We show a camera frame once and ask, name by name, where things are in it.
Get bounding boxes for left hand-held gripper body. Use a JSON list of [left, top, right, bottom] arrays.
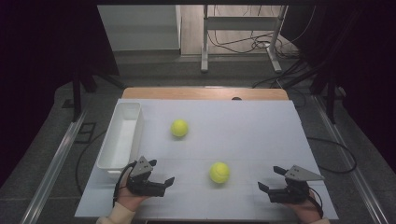
[[125, 156, 166, 198]]

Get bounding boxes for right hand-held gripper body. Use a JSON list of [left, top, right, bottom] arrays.
[[268, 164, 325, 205]]

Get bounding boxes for white plastic bin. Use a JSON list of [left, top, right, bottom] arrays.
[[96, 102, 145, 180]]

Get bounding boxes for yellow tennis ball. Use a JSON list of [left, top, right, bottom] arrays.
[[208, 161, 232, 184], [170, 119, 190, 138]]

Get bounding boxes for person's left hand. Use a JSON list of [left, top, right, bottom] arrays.
[[116, 170, 150, 213]]

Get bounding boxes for person's right hand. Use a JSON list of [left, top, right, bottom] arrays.
[[284, 189, 325, 224]]

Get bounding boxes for white paper sheet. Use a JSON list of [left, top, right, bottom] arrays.
[[74, 98, 339, 220]]

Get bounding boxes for wooden table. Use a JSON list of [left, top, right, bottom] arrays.
[[120, 87, 290, 101]]

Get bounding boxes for black tripod legs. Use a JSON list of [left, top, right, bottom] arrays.
[[279, 59, 347, 125], [61, 69, 126, 123]]

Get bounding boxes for white panel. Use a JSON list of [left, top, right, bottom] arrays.
[[97, 4, 182, 52]]

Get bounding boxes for black curtain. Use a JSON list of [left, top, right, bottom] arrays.
[[0, 0, 120, 189], [279, 0, 396, 175]]

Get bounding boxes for grey metal stand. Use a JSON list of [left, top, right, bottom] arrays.
[[200, 4, 290, 75]]

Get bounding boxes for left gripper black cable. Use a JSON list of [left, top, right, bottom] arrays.
[[112, 160, 138, 208]]

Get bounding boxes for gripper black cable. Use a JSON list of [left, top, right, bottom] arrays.
[[112, 160, 138, 208], [306, 185, 325, 218]]

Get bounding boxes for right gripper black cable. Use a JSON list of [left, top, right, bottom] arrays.
[[306, 185, 325, 218]]

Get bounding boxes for metal floor rail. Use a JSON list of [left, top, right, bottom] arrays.
[[312, 94, 390, 224], [19, 108, 91, 224]]

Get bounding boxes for black floor cable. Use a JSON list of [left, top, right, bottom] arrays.
[[306, 136, 358, 175], [75, 130, 108, 196]]

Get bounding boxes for tangle of black cables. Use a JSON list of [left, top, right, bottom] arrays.
[[207, 30, 301, 60]]

